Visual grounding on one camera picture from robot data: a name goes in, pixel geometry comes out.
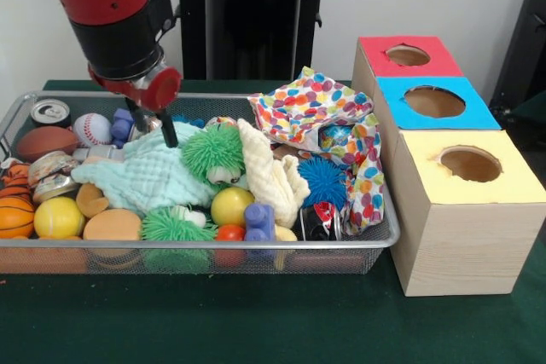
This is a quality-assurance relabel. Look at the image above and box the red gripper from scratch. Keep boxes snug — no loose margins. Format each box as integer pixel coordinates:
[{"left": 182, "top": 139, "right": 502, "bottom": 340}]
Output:
[{"left": 88, "top": 66, "right": 183, "bottom": 149}]

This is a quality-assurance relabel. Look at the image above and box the shallow clear mesh bin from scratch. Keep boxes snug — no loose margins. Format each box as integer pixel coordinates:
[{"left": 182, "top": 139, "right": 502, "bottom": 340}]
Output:
[{"left": 0, "top": 90, "right": 401, "bottom": 276}]

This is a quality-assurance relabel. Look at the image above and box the silver drink can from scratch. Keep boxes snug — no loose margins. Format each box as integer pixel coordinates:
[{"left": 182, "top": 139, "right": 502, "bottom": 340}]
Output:
[{"left": 30, "top": 98, "right": 73, "bottom": 129}]

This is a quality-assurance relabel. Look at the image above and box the dark green side table cloth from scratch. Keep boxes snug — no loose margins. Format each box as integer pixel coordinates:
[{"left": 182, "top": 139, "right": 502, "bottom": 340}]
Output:
[{"left": 509, "top": 90, "right": 546, "bottom": 124}]

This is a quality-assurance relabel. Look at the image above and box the white baseball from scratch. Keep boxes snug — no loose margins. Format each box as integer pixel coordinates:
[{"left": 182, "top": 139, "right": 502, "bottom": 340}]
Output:
[{"left": 72, "top": 113, "right": 114, "bottom": 147}]

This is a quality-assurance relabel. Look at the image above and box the blue spiky ball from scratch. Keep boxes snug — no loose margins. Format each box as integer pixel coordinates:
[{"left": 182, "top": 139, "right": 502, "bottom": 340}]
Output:
[{"left": 297, "top": 155, "right": 349, "bottom": 211}]

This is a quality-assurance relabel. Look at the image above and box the green spiky toy with eyes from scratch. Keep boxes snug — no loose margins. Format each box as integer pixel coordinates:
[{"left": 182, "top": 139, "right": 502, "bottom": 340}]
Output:
[{"left": 140, "top": 205, "right": 218, "bottom": 242}]

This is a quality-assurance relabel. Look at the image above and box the wooden box with three holes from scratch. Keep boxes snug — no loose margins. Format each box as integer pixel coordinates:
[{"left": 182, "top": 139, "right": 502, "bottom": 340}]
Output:
[{"left": 349, "top": 34, "right": 546, "bottom": 298}]

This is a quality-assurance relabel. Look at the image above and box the brown toy football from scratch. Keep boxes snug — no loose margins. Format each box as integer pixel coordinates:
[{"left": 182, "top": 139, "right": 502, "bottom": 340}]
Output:
[{"left": 16, "top": 125, "right": 80, "bottom": 164}]

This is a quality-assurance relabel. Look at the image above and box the large polka dot cloth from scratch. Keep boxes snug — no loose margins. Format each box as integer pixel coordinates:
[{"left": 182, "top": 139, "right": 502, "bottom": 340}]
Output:
[{"left": 247, "top": 66, "right": 376, "bottom": 146}]

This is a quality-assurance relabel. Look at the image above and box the black chair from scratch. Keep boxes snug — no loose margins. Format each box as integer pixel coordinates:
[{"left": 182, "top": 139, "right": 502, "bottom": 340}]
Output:
[{"left": 488, "top": 0, "right": 546, "bottom": 112}]

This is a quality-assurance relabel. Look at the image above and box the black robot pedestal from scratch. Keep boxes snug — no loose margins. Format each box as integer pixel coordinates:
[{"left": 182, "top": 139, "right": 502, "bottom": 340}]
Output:
[{"left": 164, "top": 0, "right": 345, "bottom": 81}]

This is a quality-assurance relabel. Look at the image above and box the green spiky ball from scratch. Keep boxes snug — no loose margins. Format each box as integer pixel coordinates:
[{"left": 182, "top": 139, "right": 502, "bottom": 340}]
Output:
[{"left": 181, "top": 123, "right": 247, "bottom": 188}]

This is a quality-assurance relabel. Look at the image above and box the cream yellow cloth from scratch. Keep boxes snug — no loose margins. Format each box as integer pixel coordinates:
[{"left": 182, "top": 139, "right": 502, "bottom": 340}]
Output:
[{"left": 236, "top": 118, "right": 311, "bottom": 229}]

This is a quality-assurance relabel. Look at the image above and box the orange toy basketball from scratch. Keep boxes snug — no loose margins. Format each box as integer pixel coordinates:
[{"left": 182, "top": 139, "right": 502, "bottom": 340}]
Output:
[{"left": 0, "top": 196, "right": 36, "bottom": 240}]

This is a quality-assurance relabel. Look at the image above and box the yellow ball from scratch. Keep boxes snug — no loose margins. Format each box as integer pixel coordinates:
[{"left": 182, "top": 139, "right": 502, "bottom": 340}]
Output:
[{"left": 33, "top": 196, "right": 86, "bottom": 239}]

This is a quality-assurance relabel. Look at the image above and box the mint green muslin cloth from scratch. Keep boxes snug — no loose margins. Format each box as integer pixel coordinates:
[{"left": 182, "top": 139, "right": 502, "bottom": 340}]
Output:
[{"left": 70, "top": 120, "right": 253, "bottom": 218}]

